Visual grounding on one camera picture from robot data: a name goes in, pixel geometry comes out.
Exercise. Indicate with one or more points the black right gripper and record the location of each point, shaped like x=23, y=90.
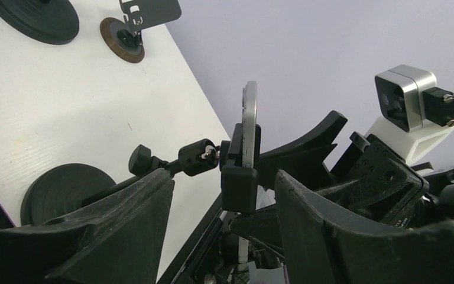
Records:
x=376, y=183

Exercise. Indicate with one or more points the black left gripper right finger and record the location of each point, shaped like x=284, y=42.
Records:
x=326, y=243

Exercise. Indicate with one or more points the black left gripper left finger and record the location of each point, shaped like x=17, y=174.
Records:
x=118, y=240

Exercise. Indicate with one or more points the black round-base stand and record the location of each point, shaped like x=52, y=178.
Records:
x=70, y=187
x=53, y=22

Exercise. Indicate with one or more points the grey smartphone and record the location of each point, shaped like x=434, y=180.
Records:
x=249, y=119

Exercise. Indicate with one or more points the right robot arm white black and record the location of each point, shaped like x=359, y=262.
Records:
x=435, y=205

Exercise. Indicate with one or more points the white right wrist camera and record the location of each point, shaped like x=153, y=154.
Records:
x=403, y=126

